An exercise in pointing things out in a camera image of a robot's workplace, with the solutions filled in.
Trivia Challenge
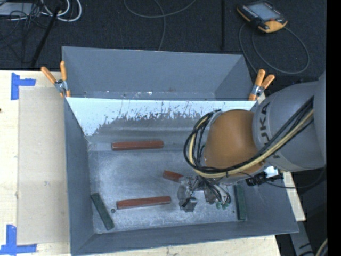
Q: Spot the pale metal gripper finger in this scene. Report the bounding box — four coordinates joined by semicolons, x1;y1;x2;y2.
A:
177;177;198;201
180;197;199;213

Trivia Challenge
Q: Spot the red-brown flat block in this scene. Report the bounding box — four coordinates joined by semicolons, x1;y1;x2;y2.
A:
116;195;172;210
162;170;185;182
111;140;165;151

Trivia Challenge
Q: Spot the dark green flat block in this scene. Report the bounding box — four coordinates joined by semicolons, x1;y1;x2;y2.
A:
90;193;116;231
233;183;248;221

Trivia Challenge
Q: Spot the grey metal bin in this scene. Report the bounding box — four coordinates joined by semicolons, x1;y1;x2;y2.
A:
61;45;300;256

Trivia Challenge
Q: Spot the pale flat board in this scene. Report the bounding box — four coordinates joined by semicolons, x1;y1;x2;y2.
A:
16;86;71;246

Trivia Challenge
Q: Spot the black cylinder on white bracket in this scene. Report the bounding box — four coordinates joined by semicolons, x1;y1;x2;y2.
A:
245;166;283;187

